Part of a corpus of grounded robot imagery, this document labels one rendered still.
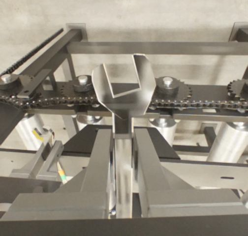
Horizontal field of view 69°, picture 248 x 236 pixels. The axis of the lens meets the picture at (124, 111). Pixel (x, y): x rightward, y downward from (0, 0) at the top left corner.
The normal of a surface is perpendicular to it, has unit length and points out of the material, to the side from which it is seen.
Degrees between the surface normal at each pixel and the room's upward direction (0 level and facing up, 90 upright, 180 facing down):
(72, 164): 0
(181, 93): 90
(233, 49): 0
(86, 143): 90
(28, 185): 90
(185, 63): 0
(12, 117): 90
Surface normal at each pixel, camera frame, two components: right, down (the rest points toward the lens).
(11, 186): -0.04, -0.77
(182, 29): -0.10, 0.63
